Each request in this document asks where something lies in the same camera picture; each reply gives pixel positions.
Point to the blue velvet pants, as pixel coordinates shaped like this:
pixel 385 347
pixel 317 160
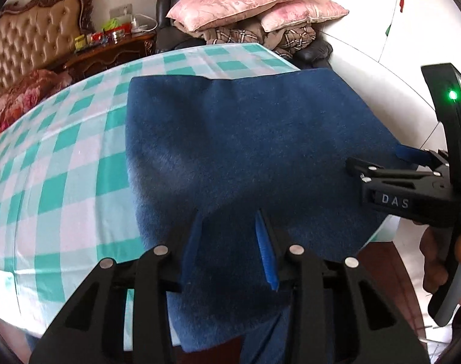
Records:
pixel 234 140

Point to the red packet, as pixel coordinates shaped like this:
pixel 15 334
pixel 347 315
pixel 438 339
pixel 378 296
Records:
pixel 96 38

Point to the plaid quilt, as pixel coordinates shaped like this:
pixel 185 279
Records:
pixel 234 36

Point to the tufted carved wooden headboard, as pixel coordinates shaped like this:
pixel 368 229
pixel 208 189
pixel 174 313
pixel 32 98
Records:
pixel 29 34

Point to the red floral blanket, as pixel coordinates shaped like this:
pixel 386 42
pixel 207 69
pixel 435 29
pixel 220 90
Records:
pixel 22 98

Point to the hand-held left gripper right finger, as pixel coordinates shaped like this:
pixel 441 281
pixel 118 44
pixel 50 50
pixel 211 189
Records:
pixel 267 252

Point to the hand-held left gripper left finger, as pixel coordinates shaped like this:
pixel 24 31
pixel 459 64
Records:
pixel 192 252

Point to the wall socket plate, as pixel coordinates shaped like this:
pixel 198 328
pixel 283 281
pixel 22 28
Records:
pixel 120 10

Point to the person's leg in jeans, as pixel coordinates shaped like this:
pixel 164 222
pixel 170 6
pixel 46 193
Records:
pixel 264 337

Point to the black leather armchair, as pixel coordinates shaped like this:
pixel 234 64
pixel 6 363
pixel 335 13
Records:
pixel 164 15

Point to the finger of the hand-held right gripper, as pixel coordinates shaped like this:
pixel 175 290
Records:
pixel 374 170
pixel 412 155

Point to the small pink pillow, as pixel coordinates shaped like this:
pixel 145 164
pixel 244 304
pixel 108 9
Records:
pixel 306 13

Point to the dark wooden nightstand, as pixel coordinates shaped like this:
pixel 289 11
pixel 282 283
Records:
pixel 113 55

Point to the large pink pillow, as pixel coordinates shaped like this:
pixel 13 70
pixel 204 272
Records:
pixel 238 0

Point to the green checked bed sheet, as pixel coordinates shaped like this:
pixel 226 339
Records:
pixel 63 182

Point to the yellow jar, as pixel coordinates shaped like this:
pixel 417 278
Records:
pixel 79 41

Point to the green plastic bag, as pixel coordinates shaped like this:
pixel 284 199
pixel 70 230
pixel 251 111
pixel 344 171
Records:
pixel 113 23

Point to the person's right hand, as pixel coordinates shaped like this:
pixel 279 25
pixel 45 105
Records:
pixel 434 261

